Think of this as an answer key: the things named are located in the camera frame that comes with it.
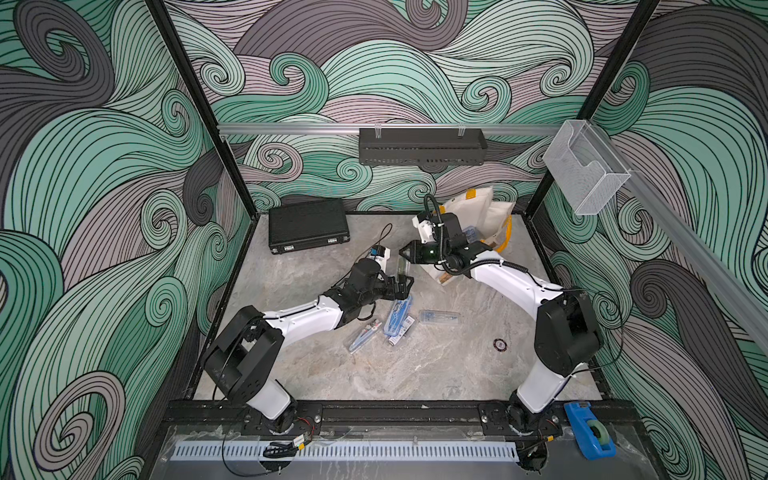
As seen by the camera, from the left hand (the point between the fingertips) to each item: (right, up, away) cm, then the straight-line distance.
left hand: (402, 275), depth 84 cm
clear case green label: (0, +2, +1) cm, 2 cm away
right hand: (-1, +7, +2) cm, 7 cm away
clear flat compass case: (+12, -13, +6) cm, 19 cm away
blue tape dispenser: (+42, -34, -17) cm, 57 cm away
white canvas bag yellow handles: (+34, +17, +20) cm, 43 cm away
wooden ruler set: (+16, -3, +16) cm, 23 cm away
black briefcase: (-35, +15, +26) cm, 46 cm away
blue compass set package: (-1, -12, +6) cm, 14 cm away
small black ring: (+29, -20, +1) cm, 35 cm away
